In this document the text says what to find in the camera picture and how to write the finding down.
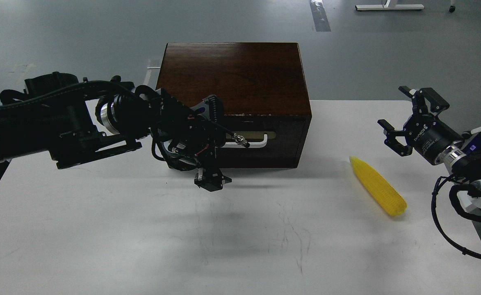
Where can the white desk base far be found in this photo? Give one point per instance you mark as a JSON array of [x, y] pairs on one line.
[[390, 5]]

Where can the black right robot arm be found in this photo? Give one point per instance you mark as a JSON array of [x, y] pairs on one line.
[[463, 161]]

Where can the wooden drawer with white handle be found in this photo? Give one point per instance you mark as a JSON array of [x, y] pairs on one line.
[[265, 143]]

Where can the dark wooden drawer cabinet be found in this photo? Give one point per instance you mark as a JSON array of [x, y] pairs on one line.
[[263, 91]]

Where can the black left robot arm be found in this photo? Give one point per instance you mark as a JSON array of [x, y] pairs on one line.
[[81, 122]]

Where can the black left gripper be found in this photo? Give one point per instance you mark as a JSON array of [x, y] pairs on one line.
[[187, 141]]

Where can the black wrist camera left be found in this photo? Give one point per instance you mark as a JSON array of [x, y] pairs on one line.
[[211, 108]]

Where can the yellow corn cob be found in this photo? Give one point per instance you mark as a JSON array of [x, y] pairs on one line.
[[380, 190]]

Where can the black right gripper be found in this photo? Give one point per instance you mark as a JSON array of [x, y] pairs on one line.
[[424, 131]]

